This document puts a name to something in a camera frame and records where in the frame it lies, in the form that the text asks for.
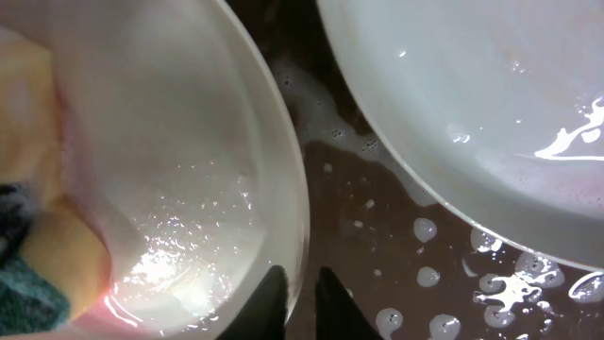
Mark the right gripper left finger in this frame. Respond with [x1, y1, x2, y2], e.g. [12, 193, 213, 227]
[217, 265, 289, 340]

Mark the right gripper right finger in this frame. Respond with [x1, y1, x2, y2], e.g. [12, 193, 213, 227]
[314, 266, 382, 340]

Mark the cream plate with red stain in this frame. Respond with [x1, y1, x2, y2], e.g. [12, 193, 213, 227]
[1, 0, 310, 339]

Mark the green and yellow sponge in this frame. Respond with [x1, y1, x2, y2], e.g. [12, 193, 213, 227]
[1, 28, 110, 336]

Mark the pale green plate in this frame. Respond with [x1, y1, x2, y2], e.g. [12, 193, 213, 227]
[318, 0, 603, 270]

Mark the brown plastic tray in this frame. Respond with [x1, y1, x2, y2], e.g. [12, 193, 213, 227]
[231, 0, 603, 339]

